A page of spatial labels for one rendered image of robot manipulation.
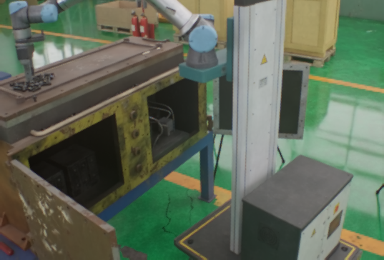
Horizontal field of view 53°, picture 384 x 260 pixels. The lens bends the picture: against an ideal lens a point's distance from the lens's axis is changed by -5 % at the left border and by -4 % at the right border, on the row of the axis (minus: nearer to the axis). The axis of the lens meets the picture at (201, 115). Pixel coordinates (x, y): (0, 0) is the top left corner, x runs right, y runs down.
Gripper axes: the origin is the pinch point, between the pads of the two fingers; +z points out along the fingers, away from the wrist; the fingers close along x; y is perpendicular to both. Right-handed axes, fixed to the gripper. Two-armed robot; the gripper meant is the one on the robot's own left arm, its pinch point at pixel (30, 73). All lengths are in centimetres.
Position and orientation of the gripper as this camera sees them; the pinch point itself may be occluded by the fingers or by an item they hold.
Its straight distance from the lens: 187.5
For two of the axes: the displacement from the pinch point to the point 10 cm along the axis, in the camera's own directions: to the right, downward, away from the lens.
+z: 0.2, 9.0, 4.3
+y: -9.8, 1.0, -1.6
